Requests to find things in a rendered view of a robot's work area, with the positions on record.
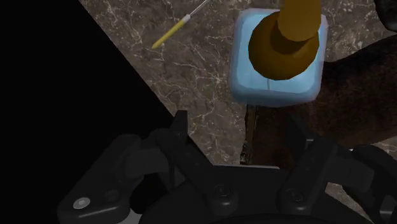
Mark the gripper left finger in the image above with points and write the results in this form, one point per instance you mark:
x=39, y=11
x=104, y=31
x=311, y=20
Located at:
x=102, y=186

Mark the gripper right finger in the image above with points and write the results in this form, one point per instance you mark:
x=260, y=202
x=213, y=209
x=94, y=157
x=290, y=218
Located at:
x=310, y=173

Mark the dark brown textured block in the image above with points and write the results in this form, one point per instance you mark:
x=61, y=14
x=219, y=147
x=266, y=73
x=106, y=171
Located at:
x=347, y=105

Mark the light blue square box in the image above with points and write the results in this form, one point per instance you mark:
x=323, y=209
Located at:
x=245, y=83

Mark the mustard brown vase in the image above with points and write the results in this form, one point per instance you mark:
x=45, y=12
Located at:
x=285, y=59

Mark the black rounded object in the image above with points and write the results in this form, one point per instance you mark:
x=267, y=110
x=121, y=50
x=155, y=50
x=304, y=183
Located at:
x=387, y=14

